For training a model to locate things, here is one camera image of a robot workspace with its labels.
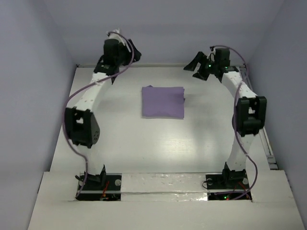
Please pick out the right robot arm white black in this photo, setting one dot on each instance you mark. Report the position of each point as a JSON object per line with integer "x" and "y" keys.
{"x": 249, "y": 113}

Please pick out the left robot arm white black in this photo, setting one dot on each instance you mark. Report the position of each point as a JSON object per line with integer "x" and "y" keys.
{"x": 81, "y": 125}

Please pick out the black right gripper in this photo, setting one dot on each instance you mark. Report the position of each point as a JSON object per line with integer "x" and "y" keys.
{"x": 205, "y": 67}

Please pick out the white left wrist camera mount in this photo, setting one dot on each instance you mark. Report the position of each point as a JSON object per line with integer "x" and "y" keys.
{"x": 112, "y": 34}

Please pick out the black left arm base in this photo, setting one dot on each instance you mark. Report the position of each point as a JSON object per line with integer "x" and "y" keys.
{"x": 110, "y": 191}

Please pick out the aluminium rail right side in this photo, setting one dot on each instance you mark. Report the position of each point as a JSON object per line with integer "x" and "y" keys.
{"x": 263, "y": 134}

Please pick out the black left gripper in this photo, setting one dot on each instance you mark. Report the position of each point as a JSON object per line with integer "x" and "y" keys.
{"x": 123, "y": 48}

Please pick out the purple t shirt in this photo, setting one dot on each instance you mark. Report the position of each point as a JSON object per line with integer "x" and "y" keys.
{"x": 160, "y": 102}

